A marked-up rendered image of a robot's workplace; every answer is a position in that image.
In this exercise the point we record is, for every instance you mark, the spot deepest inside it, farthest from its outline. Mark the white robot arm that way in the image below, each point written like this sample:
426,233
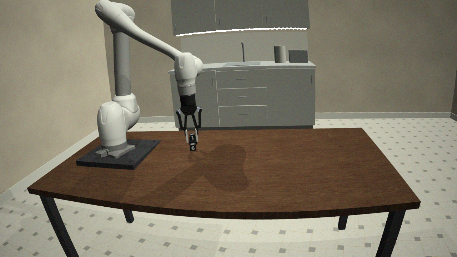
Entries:
115,118

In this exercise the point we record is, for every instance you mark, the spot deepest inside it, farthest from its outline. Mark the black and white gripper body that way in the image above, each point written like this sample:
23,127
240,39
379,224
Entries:
188,102

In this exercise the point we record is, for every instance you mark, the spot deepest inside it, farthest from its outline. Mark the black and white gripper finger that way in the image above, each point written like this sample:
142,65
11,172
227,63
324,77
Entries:
178,112
194,120

